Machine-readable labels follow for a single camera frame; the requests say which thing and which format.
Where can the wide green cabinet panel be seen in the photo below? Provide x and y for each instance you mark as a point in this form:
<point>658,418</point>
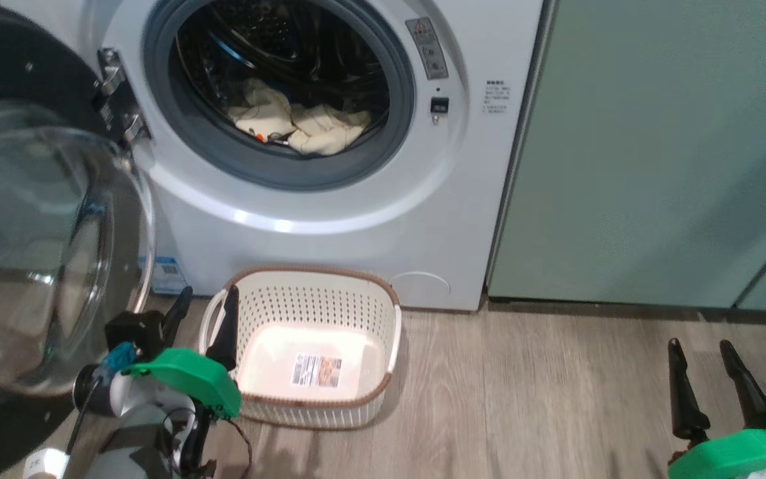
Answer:
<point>622,146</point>

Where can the washing machine glass door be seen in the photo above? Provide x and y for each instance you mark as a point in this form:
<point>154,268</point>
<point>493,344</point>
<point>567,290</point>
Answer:
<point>24,233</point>

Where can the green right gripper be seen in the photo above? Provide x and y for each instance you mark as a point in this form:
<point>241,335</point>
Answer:
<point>735,459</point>

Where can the grey warning sticker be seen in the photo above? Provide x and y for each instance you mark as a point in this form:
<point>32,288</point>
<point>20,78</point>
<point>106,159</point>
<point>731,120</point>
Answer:
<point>426,50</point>

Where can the cream perforated basket brown rim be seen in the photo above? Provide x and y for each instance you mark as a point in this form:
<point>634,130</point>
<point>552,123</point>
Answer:
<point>316,299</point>

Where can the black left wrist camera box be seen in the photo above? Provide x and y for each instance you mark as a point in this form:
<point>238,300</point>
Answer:
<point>133,332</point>

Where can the white front-load washing machine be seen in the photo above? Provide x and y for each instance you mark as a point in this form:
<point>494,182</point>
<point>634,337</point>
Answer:
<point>356,253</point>

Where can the small black text sticker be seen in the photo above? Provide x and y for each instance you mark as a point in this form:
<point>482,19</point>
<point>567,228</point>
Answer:
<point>497,96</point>

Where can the cream clothing with blue trim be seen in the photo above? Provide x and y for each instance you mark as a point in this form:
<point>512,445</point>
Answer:
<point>330,130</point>

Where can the washing machine drum opening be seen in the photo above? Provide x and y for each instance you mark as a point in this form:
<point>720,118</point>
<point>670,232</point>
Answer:
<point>303,46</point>

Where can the round white filter cover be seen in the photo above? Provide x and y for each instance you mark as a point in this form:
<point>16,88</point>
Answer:
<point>423,293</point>

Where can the blue energy label sticker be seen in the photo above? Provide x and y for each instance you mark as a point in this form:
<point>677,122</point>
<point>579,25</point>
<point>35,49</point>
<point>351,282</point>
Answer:
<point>169,273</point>

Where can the dark cabinet plinth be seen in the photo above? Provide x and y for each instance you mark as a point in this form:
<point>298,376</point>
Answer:
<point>622,307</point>

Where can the metal washer door hinge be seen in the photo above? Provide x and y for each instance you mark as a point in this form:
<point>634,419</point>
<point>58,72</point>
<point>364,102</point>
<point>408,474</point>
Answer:
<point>117,100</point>

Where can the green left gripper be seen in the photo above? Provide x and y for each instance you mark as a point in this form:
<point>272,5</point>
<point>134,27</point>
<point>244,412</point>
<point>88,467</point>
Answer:
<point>190,379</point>

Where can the barcode label sticker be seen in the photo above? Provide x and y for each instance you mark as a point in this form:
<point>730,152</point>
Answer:
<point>316,370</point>

